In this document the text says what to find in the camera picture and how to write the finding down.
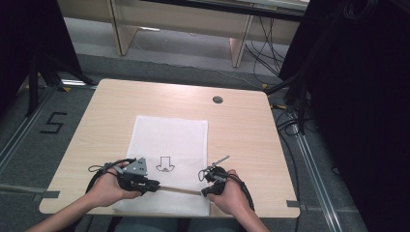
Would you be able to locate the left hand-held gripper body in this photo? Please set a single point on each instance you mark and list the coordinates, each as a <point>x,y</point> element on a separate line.
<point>133,175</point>

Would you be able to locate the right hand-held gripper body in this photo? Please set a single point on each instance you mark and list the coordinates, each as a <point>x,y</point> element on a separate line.
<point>218,179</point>

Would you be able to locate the white towel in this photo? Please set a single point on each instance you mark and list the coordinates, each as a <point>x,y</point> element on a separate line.
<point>174,138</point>

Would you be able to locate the person's right hand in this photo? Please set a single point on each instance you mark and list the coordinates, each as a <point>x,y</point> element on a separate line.
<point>233,199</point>

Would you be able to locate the person's left hand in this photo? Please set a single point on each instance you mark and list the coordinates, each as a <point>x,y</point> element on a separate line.
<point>106,191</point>

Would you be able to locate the person's legs in jeans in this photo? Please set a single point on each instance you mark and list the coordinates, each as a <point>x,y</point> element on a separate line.
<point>154,225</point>

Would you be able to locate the grey tape strip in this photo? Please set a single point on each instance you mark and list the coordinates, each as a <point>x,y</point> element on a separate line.
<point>46,195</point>
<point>292,203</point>

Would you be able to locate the black metal stand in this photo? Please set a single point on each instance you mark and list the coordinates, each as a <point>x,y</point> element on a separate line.
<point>301,93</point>

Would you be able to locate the black tripod stand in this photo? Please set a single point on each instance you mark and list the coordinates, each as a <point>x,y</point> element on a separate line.
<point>33,83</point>

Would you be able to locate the black curtain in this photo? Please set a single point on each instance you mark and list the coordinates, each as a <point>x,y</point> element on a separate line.
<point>364,112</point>
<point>25,35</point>

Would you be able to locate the light wooden desk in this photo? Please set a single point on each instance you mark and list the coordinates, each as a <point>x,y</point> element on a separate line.
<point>180,21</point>

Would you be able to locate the aluminium floor rail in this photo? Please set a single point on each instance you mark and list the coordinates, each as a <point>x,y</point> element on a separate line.
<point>19,135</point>
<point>317,180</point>

